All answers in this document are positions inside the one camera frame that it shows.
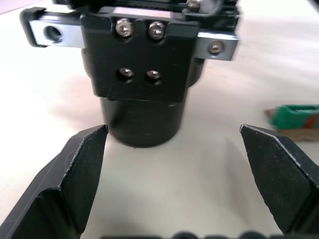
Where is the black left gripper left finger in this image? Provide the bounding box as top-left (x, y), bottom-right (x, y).
top-left (0, 124), bottom-right (109, 239)

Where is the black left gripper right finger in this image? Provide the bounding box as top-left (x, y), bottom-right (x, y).
top-left (239, 123), bottom-right (319, 239)

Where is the black gripper body workpiece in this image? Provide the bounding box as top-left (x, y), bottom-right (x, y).
top-left (19, 0), bottom-right (243, 149)

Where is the brown cardboard box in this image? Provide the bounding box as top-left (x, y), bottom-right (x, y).
top-left (263, 108), bottom-right (319, 143)

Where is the green plastic block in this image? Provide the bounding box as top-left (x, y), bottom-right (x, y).
top-left (271, 104), bottom-right (319, 130)

